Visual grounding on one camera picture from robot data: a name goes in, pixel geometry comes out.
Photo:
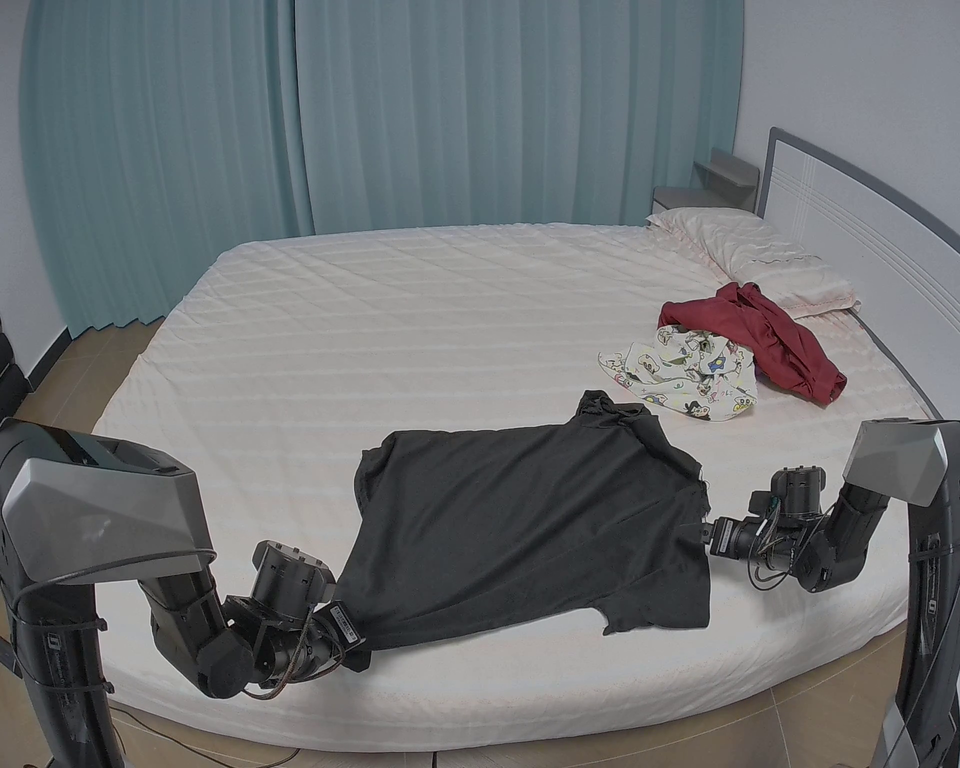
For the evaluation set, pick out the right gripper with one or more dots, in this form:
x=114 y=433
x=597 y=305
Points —
x=750 y=540

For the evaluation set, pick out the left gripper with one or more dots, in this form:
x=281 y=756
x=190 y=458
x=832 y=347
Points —
x=307 y=652

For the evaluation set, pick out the black T-shirt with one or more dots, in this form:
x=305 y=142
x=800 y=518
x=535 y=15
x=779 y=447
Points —
x=525 y=525

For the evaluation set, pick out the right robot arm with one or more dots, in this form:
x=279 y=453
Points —
x=900 y=457

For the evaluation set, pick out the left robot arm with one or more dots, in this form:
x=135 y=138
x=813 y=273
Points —
x=97 y=510

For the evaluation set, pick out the bed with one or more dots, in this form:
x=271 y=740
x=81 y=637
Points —
x=412 y=337

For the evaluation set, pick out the white printed garment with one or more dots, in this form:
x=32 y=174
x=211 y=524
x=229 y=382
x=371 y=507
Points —
x=697 y=367

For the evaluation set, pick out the dark red garment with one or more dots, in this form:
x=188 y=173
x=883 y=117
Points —
x=787 y=352

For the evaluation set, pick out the cream pillow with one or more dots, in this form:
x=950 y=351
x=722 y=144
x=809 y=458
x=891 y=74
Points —
x=772 y=262

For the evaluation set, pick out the grey bedside table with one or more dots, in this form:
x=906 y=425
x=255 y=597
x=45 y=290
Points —
x=712 y=191

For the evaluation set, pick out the blue-green curtain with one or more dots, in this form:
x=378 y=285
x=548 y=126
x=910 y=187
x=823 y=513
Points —
x=510 y=105
x=165 y=150

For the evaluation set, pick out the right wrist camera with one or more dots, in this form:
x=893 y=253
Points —
x=763 y=504

